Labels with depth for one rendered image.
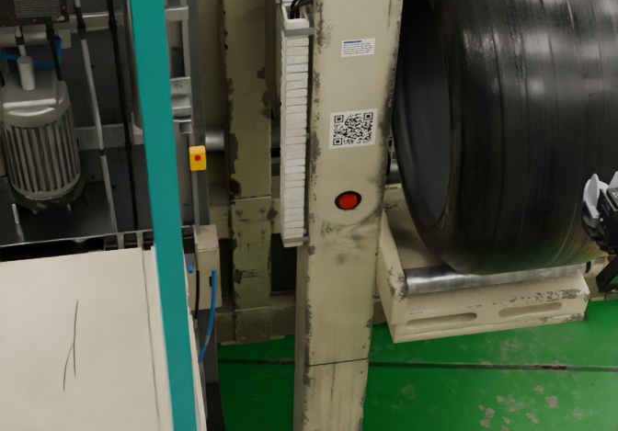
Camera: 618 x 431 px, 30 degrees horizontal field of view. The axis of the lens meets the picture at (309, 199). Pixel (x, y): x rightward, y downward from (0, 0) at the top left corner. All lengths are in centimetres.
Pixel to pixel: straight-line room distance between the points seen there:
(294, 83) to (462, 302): 54
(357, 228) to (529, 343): 125
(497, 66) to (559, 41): 10
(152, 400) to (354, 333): 85
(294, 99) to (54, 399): 63
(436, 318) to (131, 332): 77
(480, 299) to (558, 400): 102
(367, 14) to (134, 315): 56
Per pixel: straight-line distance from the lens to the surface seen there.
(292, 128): 183
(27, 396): 145
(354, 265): 206
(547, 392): 308
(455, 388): 304
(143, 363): 146
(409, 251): 222
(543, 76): 169
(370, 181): 192
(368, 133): 185
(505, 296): 209
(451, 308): 206
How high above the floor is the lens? 241
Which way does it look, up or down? 44 degrees down
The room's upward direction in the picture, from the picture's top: 2 degrees clockwise
